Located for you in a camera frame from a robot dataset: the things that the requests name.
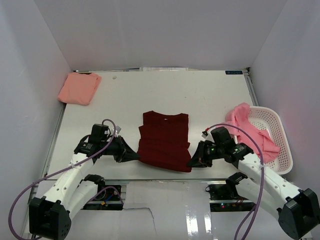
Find dark red t shirt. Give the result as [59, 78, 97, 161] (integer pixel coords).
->
[137, 111, 192, 173]

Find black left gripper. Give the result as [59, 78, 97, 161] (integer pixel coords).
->
[100, 135, 140, 162]

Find papers behind table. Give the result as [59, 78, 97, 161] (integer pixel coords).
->
[139, 67, 189, 72]

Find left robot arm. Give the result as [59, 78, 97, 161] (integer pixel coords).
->
[28, 123, 140, 240]

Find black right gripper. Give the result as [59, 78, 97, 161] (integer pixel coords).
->
[186, 140, 224, 168]

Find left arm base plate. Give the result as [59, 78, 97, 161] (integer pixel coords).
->
[88, 185, 122, 203]

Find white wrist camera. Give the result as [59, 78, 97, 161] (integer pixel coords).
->
[201, 128, 213, 141]
[110, 125, 122, 138]

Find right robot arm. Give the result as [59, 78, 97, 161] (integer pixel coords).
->
[187, 124, 320, 240]

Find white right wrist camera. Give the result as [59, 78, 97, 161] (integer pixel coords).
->
[201, 128, 213, 141]

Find pink t shirt in basket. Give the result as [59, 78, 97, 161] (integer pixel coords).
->
[225, 102, 280, 164]

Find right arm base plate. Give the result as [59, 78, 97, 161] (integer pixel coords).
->
[205, 184, 247, 202]

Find folded salmon t shirt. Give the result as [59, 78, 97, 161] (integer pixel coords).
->
[57, 72, 102, 106]

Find white perforated plastic basket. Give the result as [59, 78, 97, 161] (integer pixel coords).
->
[248, 106, 294, 175]

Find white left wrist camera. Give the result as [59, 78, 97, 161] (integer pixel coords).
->
[110, 125, 122, 138]

